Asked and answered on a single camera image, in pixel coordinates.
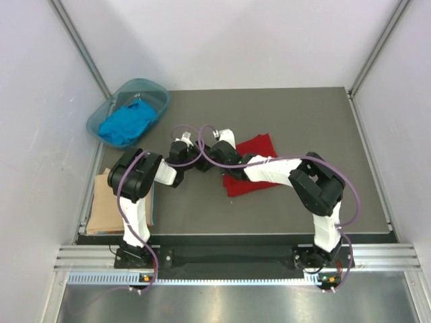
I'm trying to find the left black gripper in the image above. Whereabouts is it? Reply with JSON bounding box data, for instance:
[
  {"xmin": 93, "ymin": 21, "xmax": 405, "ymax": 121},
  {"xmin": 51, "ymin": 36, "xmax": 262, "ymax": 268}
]
[{"xmin": 180, "ymin": 139, "xmax": 219, "ymax": 172}]

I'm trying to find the red t-shirt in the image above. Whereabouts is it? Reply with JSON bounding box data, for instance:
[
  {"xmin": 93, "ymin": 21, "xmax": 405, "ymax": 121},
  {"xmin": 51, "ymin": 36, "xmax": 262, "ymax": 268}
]
[{"xmin": 223, "ymin": 133, "xmax": 277, "ymax": 197}]

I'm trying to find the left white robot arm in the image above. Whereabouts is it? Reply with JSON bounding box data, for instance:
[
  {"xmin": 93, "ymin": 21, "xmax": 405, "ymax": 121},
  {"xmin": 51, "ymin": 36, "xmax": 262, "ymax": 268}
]
[{"xmin": 107, "ymin": 139, "xmax": 205, "ymax": 268}]

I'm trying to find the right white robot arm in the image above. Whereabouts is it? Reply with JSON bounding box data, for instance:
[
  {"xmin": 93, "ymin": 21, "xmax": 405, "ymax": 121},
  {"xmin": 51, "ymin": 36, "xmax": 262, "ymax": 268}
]
[{"xmin": 206, "ymin": 141, "xmax": 345, "ymax": 268}]

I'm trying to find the teal plastic basket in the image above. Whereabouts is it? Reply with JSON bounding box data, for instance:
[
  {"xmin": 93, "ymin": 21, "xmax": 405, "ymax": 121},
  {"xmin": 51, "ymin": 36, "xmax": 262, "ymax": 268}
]
[{"xmin": 86, "ymin": 78, "xmax": 170, "ymax": 149}]

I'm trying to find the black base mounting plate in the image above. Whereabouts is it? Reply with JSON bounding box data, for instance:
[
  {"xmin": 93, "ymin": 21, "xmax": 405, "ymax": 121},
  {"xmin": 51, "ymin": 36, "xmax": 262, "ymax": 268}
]
[{"xmin": 114, "ymin": 234, "xmax": 354, "ymax": 280}]

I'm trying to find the folded tan t-shirt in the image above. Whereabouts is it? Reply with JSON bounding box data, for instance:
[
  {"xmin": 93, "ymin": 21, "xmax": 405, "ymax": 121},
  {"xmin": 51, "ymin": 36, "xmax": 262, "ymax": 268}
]
[{"xmin": 85, "ymin": 168, "xmax": 155, "ymax": 236}]

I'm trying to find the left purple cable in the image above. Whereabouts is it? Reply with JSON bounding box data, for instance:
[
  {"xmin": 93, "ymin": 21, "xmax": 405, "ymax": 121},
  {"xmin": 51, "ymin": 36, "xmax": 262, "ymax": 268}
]
[{"xmin": 116, "ymin": 124, "xmax": 205, "ymax": 291}]

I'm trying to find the purple cable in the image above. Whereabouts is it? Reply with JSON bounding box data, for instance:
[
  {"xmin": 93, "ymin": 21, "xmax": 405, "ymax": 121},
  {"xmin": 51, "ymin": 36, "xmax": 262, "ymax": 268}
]
[
  {"xmin": 116, "ymin": 124, "xmax": 205, "ymax": 291},
  {"xmin": 197, "ymin": 124, "xmax": 362, "ymax": 292}
]

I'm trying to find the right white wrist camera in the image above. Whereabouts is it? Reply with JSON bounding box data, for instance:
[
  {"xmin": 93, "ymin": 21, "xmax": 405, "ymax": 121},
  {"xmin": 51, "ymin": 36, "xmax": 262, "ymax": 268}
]
[{"xmin": 213, "ymin": 129, "xmax": 236, "ymax": 149}]

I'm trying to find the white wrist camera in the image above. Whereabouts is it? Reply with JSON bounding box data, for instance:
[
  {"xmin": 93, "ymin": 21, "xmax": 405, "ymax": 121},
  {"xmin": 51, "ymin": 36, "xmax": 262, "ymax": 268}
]
[
  {"xmin": 174, "ymin": 131, "xmax": 194, "ymax": 147},
  {"xmin": 213, "ymin": 129, "xmax": 236, "ymax": 149}
]

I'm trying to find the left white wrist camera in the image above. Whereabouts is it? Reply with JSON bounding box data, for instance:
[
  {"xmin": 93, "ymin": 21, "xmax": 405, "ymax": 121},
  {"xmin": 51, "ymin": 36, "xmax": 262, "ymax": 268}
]
[{"xmin": 174, "ymin": 131, "xmax": 194, "ymax": 147}]

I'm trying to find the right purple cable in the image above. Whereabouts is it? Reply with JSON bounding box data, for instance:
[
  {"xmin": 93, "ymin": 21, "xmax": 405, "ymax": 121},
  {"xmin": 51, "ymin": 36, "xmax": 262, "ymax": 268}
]
[{"xmin": 197, "ymin": 124, "xmax": 362, "ymax": 292}]

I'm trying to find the slotted cable duct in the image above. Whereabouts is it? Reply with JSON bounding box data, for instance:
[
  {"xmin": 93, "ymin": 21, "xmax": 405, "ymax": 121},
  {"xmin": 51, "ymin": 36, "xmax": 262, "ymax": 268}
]
[{"xmin": 67, "ymin": 272, "xmax": 341, "ymax": 287}]

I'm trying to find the aluminium frame rail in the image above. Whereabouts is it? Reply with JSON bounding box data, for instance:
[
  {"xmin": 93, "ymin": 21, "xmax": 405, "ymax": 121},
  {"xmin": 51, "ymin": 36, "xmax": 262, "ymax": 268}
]
[{"xmin": 54, "ymin": 244, "xmax": 421, "ymax": 272}]

